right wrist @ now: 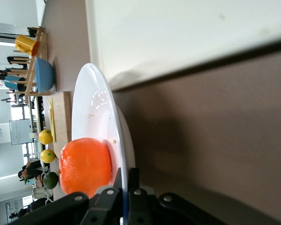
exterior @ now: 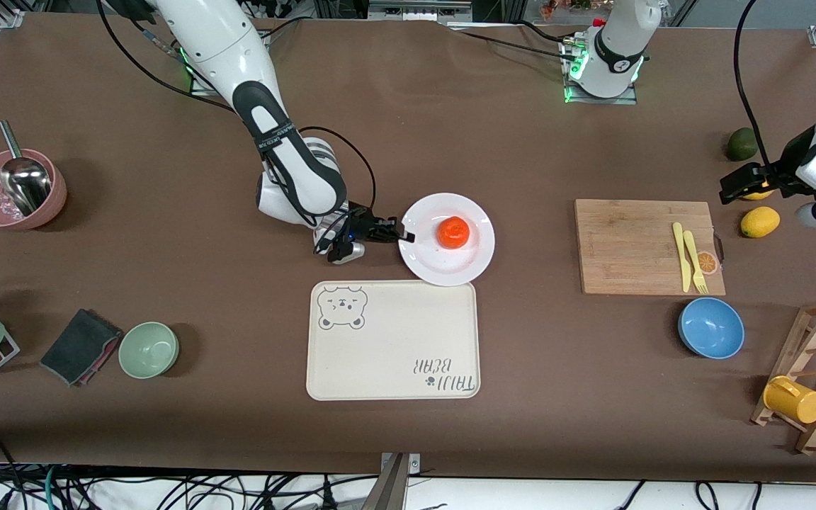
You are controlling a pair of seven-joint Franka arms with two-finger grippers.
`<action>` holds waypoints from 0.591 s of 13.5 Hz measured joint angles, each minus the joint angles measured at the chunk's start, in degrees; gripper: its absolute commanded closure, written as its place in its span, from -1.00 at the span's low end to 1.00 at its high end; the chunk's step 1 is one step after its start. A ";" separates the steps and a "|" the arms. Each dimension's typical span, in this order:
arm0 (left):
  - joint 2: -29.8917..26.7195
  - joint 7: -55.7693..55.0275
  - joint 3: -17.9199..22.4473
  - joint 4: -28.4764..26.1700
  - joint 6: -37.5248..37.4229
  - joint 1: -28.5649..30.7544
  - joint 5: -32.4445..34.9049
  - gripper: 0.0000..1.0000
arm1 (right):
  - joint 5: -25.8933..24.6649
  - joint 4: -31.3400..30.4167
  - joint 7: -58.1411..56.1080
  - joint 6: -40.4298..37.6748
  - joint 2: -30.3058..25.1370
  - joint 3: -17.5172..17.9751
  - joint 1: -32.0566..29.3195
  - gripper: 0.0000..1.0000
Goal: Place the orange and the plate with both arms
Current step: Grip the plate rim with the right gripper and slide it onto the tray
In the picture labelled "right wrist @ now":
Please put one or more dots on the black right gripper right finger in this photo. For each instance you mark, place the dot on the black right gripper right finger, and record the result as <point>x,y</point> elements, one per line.
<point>140,206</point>

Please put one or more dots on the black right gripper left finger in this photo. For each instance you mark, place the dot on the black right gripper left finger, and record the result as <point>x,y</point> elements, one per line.
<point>96,206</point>

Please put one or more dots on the orange fruit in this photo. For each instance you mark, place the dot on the orange fruit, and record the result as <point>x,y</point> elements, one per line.
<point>84,164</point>

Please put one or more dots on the white round plate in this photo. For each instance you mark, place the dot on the white round plate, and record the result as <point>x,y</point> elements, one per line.
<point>93,105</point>

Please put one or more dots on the dark green avocado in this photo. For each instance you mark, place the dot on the dark green avocado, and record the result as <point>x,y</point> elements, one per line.
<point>50,181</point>

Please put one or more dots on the yellow lemon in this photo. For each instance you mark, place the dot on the yellow lemon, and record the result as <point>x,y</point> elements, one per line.
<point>47,156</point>
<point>45,136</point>

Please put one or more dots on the person in black shirt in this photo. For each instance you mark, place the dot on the person in black shirt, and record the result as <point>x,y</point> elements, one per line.
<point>32,171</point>

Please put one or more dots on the yellow plastic knife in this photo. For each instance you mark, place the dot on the yellow plastic knife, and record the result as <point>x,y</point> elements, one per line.
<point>53,126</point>

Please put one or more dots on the wooden cutting board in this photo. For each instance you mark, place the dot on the wooden cutting board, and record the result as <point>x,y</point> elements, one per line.
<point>62,117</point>

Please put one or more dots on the white notice board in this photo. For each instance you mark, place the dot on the white notice board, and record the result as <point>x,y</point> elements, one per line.
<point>20,132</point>

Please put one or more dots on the yellow plastic fork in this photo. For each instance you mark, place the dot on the yellow plastic fork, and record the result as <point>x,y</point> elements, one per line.
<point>49,105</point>

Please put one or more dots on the blue bowl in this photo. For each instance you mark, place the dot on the blue bowl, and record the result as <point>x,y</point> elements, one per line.
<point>45,75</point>

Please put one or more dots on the wooden mug rack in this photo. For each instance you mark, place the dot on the wooden mug rack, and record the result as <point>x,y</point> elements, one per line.
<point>30,77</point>

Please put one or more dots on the cream bear print tray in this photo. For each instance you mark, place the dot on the cream bear print tray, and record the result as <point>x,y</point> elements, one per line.
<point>178,35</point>

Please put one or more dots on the yellow mug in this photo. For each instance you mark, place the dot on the yellow mug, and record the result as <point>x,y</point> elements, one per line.
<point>25,44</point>

